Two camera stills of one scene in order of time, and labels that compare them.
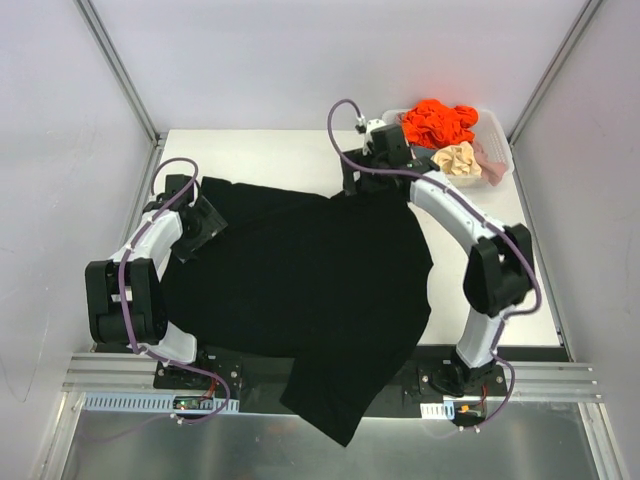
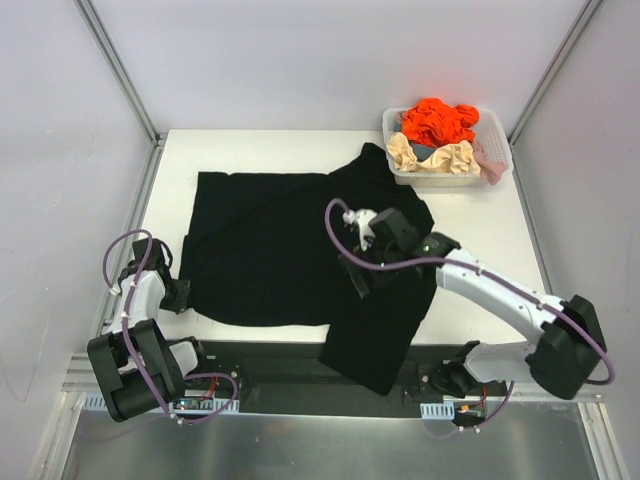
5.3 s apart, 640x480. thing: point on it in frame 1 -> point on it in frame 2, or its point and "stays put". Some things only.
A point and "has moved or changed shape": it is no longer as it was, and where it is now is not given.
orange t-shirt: [432, 123] stays put
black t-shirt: [331, 281] has moved or changed shape
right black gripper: [357, 176] -> [365, 273]
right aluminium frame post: [588, 11] stays put
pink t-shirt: [490, 169] stays put
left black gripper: [206, 232] -> [181, 295]
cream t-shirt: [458, 159] stays put
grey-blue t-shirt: [421, 151] stays put
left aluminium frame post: [119, 73] stays put
